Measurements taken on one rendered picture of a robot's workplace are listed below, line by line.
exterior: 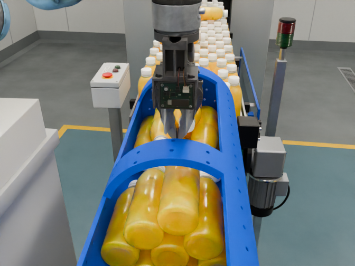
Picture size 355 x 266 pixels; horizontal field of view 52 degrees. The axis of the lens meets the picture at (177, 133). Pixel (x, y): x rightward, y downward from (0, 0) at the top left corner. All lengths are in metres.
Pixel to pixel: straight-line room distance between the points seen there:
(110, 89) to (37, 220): 0.56
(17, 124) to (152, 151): 0.28
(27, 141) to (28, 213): 0.16
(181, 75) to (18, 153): 0.38
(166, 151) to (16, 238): 0.38
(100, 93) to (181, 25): 0.79
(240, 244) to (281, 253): 1.64
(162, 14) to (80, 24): 5.20
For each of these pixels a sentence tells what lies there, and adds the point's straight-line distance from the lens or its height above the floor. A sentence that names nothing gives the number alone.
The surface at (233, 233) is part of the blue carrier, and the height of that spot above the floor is 1.20.
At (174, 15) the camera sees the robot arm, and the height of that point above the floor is 1.46.
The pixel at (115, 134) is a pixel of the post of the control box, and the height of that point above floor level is 0.84.
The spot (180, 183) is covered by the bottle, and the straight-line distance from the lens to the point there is 0.63.
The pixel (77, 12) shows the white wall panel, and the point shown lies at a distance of 5.70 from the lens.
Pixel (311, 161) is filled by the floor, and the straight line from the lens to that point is 2.94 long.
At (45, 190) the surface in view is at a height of 1.03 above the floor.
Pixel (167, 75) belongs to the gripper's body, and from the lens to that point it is 0.57.
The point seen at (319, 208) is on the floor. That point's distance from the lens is 2.52.
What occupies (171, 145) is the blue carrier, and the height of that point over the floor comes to 1.23.
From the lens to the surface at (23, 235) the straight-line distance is 0.86.
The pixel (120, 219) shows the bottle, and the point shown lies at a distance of 0.71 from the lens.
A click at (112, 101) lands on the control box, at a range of 1.31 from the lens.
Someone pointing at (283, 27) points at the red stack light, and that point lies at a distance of 1.47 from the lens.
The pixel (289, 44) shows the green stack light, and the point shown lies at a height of 1.17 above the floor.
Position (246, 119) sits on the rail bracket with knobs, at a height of 1.00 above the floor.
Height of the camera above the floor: 1.58
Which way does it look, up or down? 30 degrees down
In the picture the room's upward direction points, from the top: straight up
